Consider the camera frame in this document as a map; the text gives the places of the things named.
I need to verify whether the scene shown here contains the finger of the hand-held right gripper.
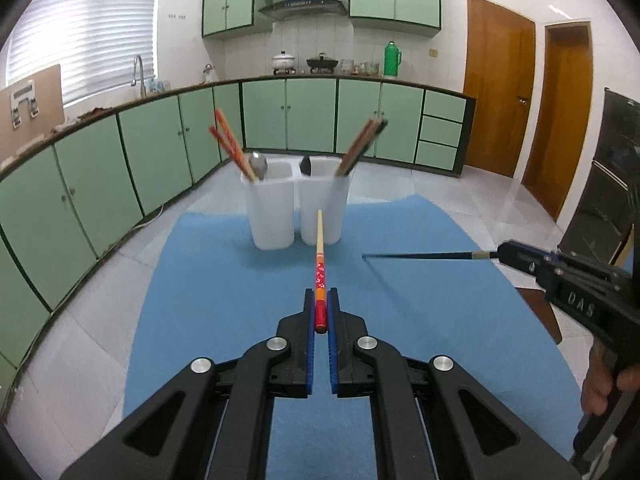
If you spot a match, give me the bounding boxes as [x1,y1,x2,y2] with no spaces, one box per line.
[495,241,566,293]

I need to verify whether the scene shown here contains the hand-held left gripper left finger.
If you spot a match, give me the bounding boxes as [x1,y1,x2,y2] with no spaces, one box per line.
[59,287,317,480]

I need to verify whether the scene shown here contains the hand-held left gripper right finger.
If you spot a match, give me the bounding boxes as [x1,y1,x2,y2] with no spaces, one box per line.
[327,287,583,480]

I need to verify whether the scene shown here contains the red patterned chopstick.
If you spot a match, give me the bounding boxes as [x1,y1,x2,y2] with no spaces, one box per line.
[218,108,257,181]
[209,127,248,177]
[213,108,251,177]
[314,209,328,335]

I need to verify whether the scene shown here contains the black chopstick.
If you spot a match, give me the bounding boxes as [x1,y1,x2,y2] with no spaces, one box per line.
[350,119,390,171]
[361,251,501,261]

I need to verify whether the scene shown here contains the white plastic utensil container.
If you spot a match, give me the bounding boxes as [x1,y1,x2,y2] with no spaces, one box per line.
[240,160,297,250]
[297,156,351,246]

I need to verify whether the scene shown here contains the plain bamboo chopstick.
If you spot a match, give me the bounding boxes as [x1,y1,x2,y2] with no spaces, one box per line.
[340,119,383,177]
[335,119,377,178]

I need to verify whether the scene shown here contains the person's right hand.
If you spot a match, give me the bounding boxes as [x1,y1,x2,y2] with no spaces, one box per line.
[580,345,640,416]

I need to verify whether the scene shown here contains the brown wooden stool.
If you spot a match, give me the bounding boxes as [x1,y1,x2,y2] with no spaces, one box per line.
[515,287,563,346]

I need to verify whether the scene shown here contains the blue mat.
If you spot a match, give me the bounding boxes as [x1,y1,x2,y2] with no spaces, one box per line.
[127,195,583,480]

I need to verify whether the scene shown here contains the black glass appliance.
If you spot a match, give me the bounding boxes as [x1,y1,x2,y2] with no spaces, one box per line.
[557,87,640,266]

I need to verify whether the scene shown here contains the wooden door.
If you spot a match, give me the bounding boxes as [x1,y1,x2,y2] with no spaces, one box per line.
[462,0,537,178]
[520,20,596,221]

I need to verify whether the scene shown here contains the green thermos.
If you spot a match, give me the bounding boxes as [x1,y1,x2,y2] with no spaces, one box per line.
[383,41,402,78]

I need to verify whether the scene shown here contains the glass jars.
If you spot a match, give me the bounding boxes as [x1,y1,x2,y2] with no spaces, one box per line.
[340,59,381,76]

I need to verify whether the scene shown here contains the green base cabinets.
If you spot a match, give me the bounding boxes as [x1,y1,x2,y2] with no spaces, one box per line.
[0,77,476,401]

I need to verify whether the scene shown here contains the black wok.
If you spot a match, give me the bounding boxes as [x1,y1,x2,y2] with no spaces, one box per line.
[306,52,341,73]

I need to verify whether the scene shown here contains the sink faucet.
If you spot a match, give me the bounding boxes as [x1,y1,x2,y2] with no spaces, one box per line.
[132,55,148,98]

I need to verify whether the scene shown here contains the range hood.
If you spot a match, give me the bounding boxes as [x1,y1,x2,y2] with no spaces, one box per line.
[257,0,348,21]

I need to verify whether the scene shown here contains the brown board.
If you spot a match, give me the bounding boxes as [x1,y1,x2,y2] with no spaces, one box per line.
[0,64,66,161]

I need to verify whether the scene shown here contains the window blinds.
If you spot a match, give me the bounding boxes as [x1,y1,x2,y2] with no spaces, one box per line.
[7,0,158,106]

